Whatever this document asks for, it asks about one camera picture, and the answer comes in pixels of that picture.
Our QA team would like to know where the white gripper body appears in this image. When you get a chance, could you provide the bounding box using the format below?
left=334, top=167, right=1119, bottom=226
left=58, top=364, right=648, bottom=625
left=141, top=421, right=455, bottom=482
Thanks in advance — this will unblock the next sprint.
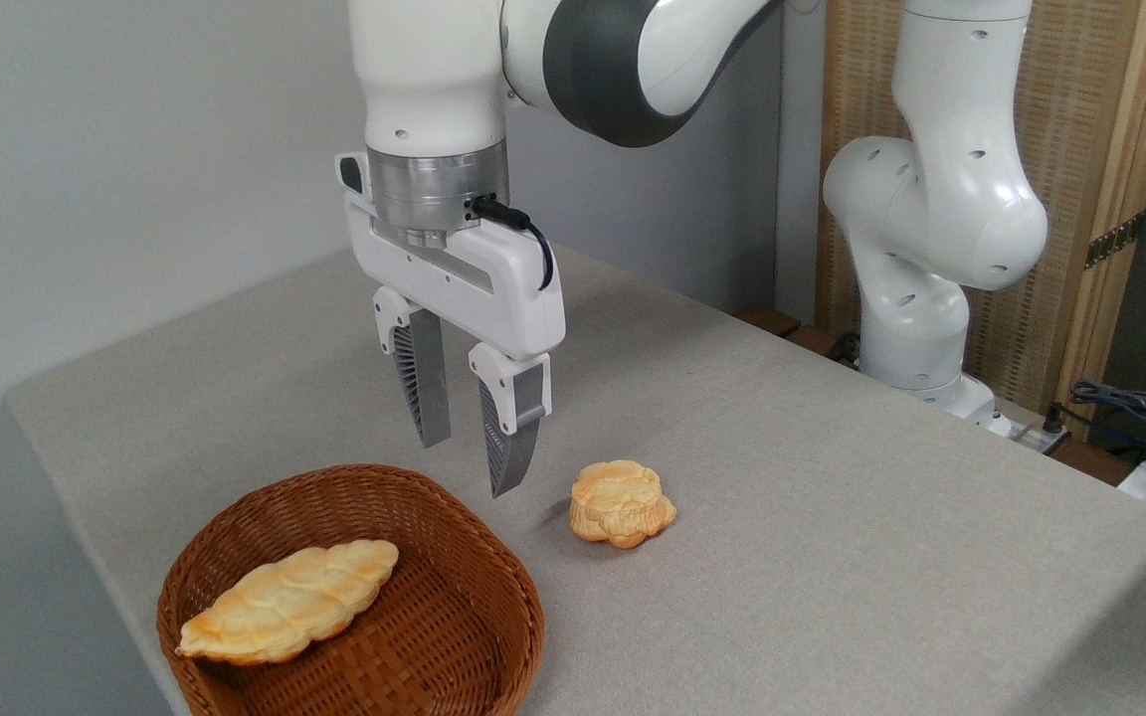
left=336, top=151, right=567, bottom=362

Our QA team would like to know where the brown wicker basket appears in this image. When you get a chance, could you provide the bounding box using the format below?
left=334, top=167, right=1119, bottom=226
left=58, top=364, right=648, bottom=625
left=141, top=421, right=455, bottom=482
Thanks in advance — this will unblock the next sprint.
left=156, top=463, right=546, bottom=716

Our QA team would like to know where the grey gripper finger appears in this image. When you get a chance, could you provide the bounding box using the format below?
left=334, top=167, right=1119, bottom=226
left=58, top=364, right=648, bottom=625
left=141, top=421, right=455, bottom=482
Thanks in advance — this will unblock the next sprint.
left=468, top=343, right=553, bottom=499
left=372, top=286, right=453, bottom=449

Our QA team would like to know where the white power strip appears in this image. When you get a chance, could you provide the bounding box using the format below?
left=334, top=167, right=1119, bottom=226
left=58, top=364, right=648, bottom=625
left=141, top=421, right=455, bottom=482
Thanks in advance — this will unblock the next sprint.
left=993, top=402, right=1073, bottom=456

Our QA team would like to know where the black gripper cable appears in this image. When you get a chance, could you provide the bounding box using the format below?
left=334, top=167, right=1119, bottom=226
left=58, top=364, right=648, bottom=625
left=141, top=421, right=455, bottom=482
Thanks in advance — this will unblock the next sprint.
left=473, top=196, right=556, bottom=292

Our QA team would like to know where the long braided bread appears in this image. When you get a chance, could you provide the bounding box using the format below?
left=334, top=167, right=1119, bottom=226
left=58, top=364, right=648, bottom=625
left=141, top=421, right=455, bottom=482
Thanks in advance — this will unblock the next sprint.
left=176, top=539, right=401, bottom=667

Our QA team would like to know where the round flower-shaped bread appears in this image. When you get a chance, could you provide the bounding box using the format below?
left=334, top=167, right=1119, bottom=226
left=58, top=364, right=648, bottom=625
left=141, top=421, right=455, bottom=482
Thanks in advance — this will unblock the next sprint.
left=569, top=459, right=679, bottom=550

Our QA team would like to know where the blue-black cable bundle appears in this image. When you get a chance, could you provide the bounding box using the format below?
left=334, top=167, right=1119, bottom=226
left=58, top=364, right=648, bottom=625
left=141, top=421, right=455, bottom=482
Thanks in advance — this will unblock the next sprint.
left=1068, top=379, right=1146, bottom=460

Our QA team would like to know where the wooden bamboo folding screen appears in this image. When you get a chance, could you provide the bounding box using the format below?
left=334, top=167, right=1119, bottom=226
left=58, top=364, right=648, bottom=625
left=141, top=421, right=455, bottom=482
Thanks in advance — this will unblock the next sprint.
left=816, top=0, right=1146, bottom=439

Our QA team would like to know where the dark metal screen hinge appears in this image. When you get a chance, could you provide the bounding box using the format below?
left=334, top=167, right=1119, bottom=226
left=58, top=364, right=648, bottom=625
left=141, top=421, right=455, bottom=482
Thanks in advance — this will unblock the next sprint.
left=1084, top=210, right=1146, bottom=270

